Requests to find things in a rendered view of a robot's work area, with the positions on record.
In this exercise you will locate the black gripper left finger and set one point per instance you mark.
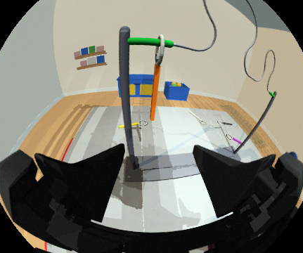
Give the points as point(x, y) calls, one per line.
point(90, 180)

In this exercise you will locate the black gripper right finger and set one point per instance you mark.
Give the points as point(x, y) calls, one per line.
point(226, 179)

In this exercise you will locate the orange handle with grey loop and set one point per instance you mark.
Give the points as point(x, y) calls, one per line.
point(157, 75)

